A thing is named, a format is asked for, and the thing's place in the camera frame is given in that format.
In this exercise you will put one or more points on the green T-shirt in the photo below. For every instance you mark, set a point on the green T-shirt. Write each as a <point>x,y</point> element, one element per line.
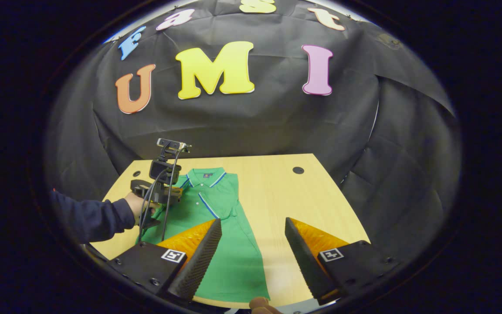
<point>229,244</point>

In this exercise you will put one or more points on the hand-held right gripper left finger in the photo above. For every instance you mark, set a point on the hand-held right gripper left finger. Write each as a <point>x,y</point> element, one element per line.
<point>201,261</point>

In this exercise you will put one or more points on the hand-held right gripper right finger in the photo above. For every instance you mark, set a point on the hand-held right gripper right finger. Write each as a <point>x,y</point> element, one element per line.
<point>305,261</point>

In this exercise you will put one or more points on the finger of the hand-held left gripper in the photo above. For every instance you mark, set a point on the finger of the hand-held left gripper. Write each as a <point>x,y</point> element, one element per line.
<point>178,192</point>

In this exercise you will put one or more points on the black backdrop cloth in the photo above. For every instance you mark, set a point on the black backdrop cloth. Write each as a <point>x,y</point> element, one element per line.
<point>255,126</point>

